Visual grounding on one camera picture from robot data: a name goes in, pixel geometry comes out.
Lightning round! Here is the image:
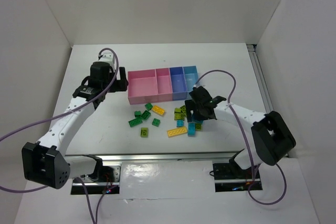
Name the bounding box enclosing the light blue bin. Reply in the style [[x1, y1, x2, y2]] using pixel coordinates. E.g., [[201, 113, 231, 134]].
[[183, 66, 199, 100]]

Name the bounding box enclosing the dark green long lego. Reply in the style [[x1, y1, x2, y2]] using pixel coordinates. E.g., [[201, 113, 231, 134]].
[[128, 118, 142, 127]]

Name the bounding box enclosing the large pink bin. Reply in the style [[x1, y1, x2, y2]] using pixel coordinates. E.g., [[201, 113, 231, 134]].
[[128, 69, 158, 105]]

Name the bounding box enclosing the aluminium right rail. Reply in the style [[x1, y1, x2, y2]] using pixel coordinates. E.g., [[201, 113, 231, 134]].
[[246, 44, 274, 112]]

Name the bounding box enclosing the lime stacked lego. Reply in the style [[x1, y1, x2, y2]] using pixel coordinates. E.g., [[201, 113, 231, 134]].
[[174, 108, 185, 121]]

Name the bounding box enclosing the small dark green lego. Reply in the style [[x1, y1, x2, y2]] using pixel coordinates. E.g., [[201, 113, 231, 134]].
[[134, 111, 141, 118]]

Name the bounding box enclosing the dark green upturned lego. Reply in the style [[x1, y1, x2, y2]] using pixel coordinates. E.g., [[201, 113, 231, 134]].
[[141, 110, 151, 121]]

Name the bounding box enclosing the yellow short lego brick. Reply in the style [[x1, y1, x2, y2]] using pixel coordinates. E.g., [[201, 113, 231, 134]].
[[151, 105, 165, 116]]

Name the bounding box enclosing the dark green lego right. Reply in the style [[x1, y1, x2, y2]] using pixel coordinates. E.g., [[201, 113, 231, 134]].
[[152, 118, 161, 127]]

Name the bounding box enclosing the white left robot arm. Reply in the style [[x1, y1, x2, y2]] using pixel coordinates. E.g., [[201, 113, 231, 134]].
[[22, 61, 128, 189]]

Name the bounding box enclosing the dark green square lego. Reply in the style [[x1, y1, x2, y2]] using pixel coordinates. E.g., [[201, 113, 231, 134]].
[[145, 103, 153, 111]]

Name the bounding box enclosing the small pink bin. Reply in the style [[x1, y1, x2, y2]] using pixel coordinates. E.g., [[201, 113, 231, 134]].
[[155, 68, 173, 102]]

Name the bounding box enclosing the small cyan lego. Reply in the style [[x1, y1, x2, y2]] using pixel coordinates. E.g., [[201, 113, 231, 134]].
[[176, 120, 184, 127]]

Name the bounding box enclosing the lime long lego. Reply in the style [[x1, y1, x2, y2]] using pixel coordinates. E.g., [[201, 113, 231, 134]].
[[180, 105, 186, 117]]

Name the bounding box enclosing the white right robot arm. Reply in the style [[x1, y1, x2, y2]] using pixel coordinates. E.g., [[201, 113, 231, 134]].
[[185, 86, 296, 170]]

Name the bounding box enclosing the aluminium rail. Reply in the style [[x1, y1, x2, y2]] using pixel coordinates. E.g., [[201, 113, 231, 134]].
[[246, 44, 274, 112], [65, 151, 245, 163]]

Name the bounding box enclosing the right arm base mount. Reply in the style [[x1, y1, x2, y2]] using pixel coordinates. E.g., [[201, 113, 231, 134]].
[[209, 154, 263, 193]]

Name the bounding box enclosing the aluminium front rail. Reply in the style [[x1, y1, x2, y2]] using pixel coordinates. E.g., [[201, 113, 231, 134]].
[[65, 151, 245, 163]]

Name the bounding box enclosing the yellow long lego plate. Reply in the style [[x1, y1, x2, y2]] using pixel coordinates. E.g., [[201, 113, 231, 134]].
[[167, 126, 187, 138]]

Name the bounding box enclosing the dark blue bin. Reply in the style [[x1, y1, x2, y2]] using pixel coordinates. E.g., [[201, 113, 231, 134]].
[[170, 67, 187, 100]]

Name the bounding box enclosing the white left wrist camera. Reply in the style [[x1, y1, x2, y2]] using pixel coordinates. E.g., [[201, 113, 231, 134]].
[[98, 53, 116, 71]]

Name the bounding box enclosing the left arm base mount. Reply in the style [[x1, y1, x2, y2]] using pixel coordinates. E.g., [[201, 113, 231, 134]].
[[66, 155, 121, 195]]

